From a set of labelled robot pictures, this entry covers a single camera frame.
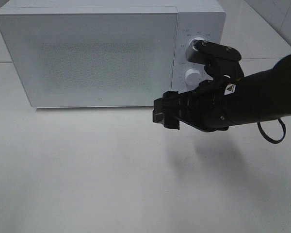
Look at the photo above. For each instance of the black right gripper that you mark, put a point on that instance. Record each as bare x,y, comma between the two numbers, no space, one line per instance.
208,107

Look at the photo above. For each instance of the white microwave knob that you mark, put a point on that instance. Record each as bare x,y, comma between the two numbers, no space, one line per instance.
195,37
192,77

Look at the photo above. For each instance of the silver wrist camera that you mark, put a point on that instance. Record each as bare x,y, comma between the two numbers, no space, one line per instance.
208,50

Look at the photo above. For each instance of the white microwave oven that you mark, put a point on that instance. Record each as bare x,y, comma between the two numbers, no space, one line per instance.
205,17

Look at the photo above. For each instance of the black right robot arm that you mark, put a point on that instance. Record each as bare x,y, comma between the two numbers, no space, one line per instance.
262,96

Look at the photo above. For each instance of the white microwave door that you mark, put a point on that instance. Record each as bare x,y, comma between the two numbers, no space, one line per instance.
91,60

